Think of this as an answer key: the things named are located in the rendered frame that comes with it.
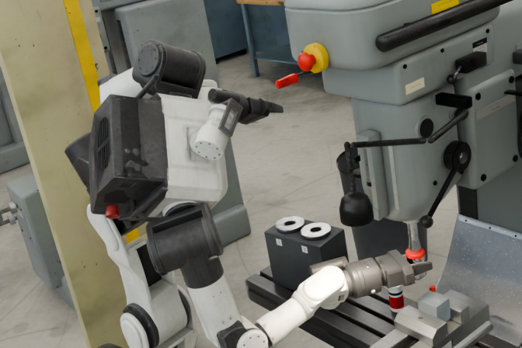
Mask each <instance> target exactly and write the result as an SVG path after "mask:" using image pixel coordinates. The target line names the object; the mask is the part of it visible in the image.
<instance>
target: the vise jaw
mask: <svg viewBox="0 0 522 348"><path fill-rule="evenodd" d="M394 324H395V329H397V330H400V331H402V332H404V333H406V334H408V335H410V336H412V337H414V338H416V339H418V340H420V341H423V342H425V343H427V344H429V345H431V346H435V345H436V344H438V343H439V342H440V341H441V340H442V339H444V338H445V337H446V335H447V334H448V330H447V322H445V321H443V320H441V319H439V318H436V317H434V316H432V315H429V314H427V313H425V312H424V311H420V310H419V309H417V308H414V307H412V306H410V305H408V306H406V307H404V308H403V309H402V310H401V311H399V312H398V314H397V315H396V317H395V320H394Z"/></svg>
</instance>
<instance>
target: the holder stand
mask: <svg viewBox="0 0 522 348"><path fill-rule="evenodd" d="M264 235H265V239H266V247H267V251H268V255H269V259H270V267H271V271H272V275H273V282H274V283H275V284H277V285H280V286H282V287H286V288H289V289H291V290H294V291H296V290H297V289H298V287H299V285H300V284H301V283H303V282H304V281H306V280H307V279H308V278H309V277H311V274H310V270H309V266H310V265H313V264H316V263H321V262H325V261H328V260H331V259H336V258H339V257H342V256H345V257H346V258H347V260H348V262H349V259H348V253H347V247H346V238H345V232H344V229H342V228H337V227H333V226H330V225H329V224H326V223H321V222H319V223H318V222H314V221H309V220H305V219H303V218H302V217H295V216H293V217H292V216H287V217H285V218H283V219H281V220H279V221H278V222H277V223H276V224H275V225H274V226H272V227H271V228H269V229H268V230H266V231H265V232H264Z"/></svg>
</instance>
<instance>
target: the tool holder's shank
mask: <svg viewBox="0 0 522 348"><path fill-rule="evenodd" d="M407 227H408V234H409V247H408V249H409V250H410V252H412V253H417V252H419V250H420V249H421V245H420V242H419V236H418V228H417V223H415V224H407Z"/></svg>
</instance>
